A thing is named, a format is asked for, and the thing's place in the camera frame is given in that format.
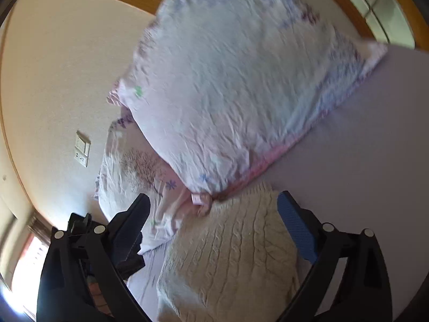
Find beige cable-knit sweater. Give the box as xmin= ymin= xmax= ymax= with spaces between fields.
xmin=157 ymin=183 xmax=299 ymax=321

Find person's left hand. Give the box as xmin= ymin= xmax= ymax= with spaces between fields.
xmin=87 ymin=276 xmax=111 ymax=316

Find white wall switch plate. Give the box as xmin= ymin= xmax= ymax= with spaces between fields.
xmin=74 ymin=131 xmax=91 ymax=168

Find pink pillow with blue flowers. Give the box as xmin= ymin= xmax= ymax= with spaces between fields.
xmin=108 ymin=0 xmax=387 ymax=206

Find window with wooden frame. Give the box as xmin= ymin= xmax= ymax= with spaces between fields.
xmin=1 ymin=214 xmax=50 ymax=321

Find lavender bed sheet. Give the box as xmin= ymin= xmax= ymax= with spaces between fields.
xmin=126 ymin=44 xmax=429 ymax=322

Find pink pillow with tree print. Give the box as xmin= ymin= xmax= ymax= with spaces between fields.
xmin=97 ymin=113 xmax=198 ymax=254

